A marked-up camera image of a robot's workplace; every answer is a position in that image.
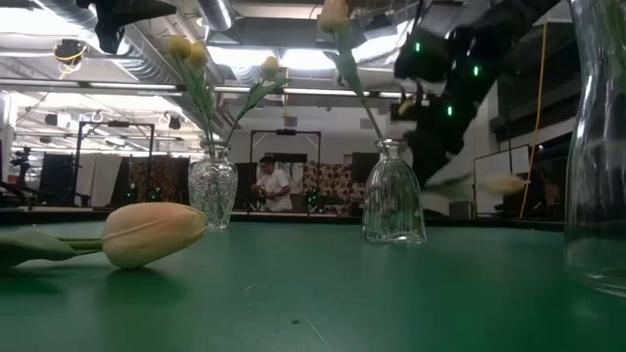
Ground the silver ventilation duct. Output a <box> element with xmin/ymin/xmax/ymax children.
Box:
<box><xmin>28</xmin><ymin>0</ymin><xmax>237</xmax><ymax>143</ymax></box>

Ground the black ceiling camera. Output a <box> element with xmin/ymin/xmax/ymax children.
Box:
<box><xmin>52</xmin><ymin>38</ymin><xmax>89</xmax><ymax>67</ymax></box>

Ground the diamond-cut glass vase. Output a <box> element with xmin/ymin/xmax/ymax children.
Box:
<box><xmin>187</xmin><ymin>139</ymin><xmax>240</xmax><ymax>231</ymax></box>

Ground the person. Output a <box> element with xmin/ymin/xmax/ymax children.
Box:
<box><xmin>251</xmin><ymin>154</ymin><xmax>294</xmax><ymax>213</ymax></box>

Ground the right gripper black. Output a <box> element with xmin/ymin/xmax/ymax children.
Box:
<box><xmin>405</xmin><ymin>92</ymin><xmax>480</xmax><ymax>191</ymax></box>

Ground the dark patterned backdrop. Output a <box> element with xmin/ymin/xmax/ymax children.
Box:
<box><xmin>112</xmin><ymin>154</ymin><xmax>191</xmax><ymax>206</ymax></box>

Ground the circle-patterned backdrop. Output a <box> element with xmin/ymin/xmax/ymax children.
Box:
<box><xmin>302</xmin><ymin>160</ymin><xmax>367</xmax><ymax>216</ymax></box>

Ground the black monitor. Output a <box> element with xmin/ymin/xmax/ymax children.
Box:
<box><xmin>350</xmin><ymin>151</ymin><xmax>383</xmax><ymax>190</ymax></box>

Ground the ribbed glass vase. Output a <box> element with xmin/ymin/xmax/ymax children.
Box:
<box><xmin>360</xmin><ymin>138</ymin><xmax>427</xmax><ymax>244</ymax></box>

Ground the yellow cable tag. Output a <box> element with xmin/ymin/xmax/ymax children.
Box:
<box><xmin>396</xmin><ymin>95</ymin><xmax>417</xmax><ymax>117</ymax></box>

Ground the tall smooth glass vase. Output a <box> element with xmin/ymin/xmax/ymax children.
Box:
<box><xmin>562</xmin><ymin>0</ymin><xmax>626</xmax><ymax>298</ymax></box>

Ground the overhead LED light bar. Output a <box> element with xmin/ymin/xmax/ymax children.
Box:
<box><xmin>0</xmin><ymin>77</ymin><xmax>417</xmax><ymax>104</ymax></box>

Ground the black metal rig frame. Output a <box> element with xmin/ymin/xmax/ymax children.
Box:
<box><xmin>72</xmin><ymin>119</ymin><xmax>157</xmax><ymax>209</ymax></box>
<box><xmin>247</xmin><ymin>127</ymin><xmax>323</xmax><ymax>216</ymax></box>

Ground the yellow hanging cable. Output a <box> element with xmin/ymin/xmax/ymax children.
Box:
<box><xmin>517</xmin><ymin>22</ymin><xmax>549</xmax><ymax>219</ymax></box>

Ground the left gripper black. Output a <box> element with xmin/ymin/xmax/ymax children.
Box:
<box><xmin>75</xmin><ymin>0</ymin><xmax>178</xmax><ymax>55</ymax></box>

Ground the white artificial tulip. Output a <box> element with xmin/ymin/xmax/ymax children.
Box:
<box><xmin>317</xmin><ymin>0</ymin><xmax>387</xmax><ymax>143</ymax></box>
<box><xmin>0</xmin><ymin>200</ymin><xmax>208</xmax><ymax>271</ymax></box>
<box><xmin>423</xmin><ymin>173</ymin><xmax>530</xmax><ymax>199</ymax></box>

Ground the green table mat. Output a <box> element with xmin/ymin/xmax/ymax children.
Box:
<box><xmin>0</xmin><ymin>219</ymin><xmax>626</xmax><ymax>352</ymax></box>

